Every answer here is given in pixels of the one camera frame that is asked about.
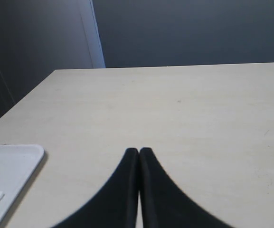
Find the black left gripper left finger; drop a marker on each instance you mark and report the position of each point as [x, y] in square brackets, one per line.
[115, 204]

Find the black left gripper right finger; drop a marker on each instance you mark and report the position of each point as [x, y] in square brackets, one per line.
[164, 204]

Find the white plastic tray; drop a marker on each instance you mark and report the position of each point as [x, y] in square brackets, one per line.
[17, 164]

